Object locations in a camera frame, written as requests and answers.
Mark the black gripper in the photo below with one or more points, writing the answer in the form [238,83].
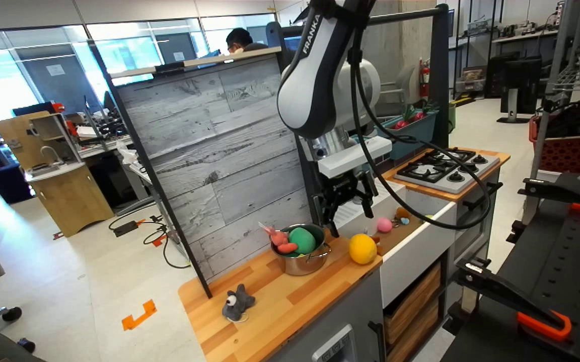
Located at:
[344,185]

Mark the yellow round plush toy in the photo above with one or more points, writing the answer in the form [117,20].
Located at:
[363,249]

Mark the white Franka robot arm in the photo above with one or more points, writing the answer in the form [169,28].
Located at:
[312,82]

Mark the small pink plush ball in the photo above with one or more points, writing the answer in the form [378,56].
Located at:
[385,224]

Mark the green plush ball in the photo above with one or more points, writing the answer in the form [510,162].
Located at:
[302,240]

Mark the wooden stove surround counter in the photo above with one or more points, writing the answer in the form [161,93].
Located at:
[410,184]

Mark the pink plush toy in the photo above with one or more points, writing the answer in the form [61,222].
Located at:
[280,240]

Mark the toy stove top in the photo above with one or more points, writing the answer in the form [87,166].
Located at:
[444,164]

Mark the white gas stove top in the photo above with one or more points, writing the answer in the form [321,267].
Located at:
[450,175]

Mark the grey counter base cabinet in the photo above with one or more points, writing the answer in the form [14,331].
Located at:
[343,322]

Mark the butcher block wooden counter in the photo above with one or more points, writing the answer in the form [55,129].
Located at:
[276,305]

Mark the grey plush animal toy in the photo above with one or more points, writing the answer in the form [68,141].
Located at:
[238,302]

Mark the steel cooking pot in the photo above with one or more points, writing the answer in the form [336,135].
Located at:
[305,263]

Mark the white farmhouse sink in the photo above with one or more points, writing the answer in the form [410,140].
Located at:
[418,253]

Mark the teal plastic bin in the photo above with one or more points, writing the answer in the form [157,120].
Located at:
[414,137]

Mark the wooden slat crates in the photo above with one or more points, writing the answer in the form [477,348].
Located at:
[414,313]

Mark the grey oven cabinet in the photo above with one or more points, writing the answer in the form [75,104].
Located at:
[471,231]

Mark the grey wood-print backdrop panel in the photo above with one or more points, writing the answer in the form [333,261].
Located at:
[216,167]

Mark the red fire extinguisher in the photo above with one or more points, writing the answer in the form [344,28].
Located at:
[426,78]

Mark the person in dark shirt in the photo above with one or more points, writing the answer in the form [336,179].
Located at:
[240,39]

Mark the black perforated work table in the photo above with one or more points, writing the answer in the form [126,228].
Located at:
[558,263]

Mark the red mesh cart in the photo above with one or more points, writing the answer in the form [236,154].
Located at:
[572,154]

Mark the wooden play kitchen cabinet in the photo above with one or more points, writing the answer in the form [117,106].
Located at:
[68,192]

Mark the dark blue storage bin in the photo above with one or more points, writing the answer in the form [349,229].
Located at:
[4,181]

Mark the silver wrist mount bar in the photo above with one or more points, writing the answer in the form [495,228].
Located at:
[353,158]

